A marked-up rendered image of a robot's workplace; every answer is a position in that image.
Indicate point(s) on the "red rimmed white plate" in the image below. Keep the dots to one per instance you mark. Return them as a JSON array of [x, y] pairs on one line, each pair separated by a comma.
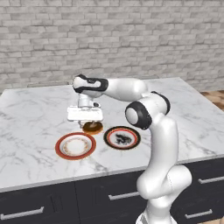
[[75, 145]]

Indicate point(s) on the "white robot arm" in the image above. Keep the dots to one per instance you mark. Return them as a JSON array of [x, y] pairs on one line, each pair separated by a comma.
[[159, 137]]

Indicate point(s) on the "brown round pastry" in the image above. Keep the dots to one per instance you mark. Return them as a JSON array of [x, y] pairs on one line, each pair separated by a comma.
[[92, 127]]

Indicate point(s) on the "black cabinet drawer front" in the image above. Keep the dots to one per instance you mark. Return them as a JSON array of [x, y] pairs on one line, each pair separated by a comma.
[[205, 175], [201, 210], [110, 197], [38, 204]]

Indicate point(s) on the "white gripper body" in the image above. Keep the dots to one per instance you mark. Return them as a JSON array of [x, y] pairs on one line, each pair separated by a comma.
[[84, 113]]

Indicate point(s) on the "black rimmed patterned plate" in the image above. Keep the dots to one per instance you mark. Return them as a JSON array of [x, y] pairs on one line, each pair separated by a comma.
[[122, 138]]

